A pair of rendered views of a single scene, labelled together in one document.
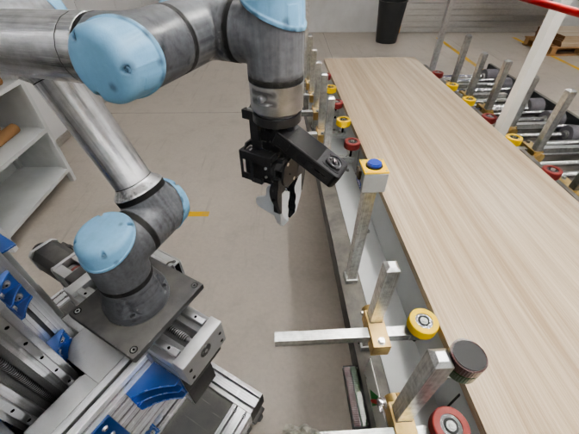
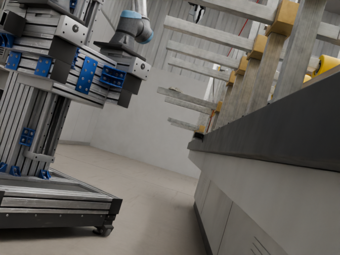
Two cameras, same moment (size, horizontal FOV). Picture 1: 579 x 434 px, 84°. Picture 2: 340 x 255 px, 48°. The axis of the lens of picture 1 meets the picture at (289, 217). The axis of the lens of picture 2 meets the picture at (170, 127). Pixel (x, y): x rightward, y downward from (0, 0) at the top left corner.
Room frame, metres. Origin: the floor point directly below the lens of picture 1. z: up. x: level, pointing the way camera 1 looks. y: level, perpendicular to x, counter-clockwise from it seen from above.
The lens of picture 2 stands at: (-1.65, -0.21, 0.60)
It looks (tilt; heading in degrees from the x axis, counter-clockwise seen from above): 3 degrees up; 5
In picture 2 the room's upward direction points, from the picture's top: 17 degrees clockwise
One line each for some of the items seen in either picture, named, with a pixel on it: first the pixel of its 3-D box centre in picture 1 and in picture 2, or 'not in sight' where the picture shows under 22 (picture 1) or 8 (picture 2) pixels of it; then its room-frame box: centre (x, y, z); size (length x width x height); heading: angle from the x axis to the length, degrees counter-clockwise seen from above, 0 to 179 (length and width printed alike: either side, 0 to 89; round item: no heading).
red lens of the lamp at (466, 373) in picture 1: (466, 357); not in sight; (0.25, -0.31, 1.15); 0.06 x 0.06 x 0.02
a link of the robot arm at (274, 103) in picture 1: (275, 96); not in sight; (0.44, 0.02, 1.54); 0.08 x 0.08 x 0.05
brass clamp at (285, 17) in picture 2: not in sight; (282, 23); (-0.78, -0.32, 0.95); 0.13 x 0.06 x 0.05; 3
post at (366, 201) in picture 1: (358, 238); (214, 105); (0.76, -0.24, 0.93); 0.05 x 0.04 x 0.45; 3
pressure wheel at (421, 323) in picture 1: (419, 330); not in sight; (0.46, -0.37, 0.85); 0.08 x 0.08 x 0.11
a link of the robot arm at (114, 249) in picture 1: (115, 250); (129, 23); (0.45, 0.37, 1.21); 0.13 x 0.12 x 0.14; 158
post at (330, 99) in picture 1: (326, 141); (204, 120); (1.49, -0.20, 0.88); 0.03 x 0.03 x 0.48; 3
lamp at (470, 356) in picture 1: (447, 379); not in sight; (0.25, -0.31, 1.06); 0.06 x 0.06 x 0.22; 3
